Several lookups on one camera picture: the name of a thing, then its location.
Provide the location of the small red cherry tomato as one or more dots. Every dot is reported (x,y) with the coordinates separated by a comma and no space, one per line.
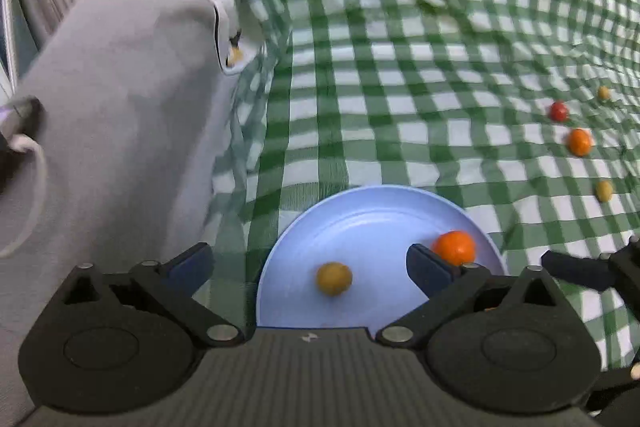
(559,111)

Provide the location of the light blue plate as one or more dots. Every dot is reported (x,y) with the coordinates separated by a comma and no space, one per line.
(370,237)

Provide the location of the green white checked cloth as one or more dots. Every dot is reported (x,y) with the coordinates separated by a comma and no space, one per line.
(400,57)

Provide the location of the black smartphone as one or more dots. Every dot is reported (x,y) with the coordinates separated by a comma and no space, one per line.
(27,113)

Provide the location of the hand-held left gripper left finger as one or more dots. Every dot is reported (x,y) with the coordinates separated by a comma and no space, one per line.
(191,266)

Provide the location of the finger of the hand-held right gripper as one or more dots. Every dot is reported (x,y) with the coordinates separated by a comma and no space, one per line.
(629,264)
(575,269)

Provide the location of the small yellow-green plum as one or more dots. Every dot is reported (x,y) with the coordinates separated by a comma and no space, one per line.
(604,190)
(604,93)
(334,278)

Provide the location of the grey sofa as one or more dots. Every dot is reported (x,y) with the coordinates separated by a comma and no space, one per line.
(125,107)

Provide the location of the small orange tangerine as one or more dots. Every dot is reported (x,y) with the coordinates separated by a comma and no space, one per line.
(580,142)
(455,246)

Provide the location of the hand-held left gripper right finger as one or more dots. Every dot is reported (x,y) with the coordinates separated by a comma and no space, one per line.
(425,269)

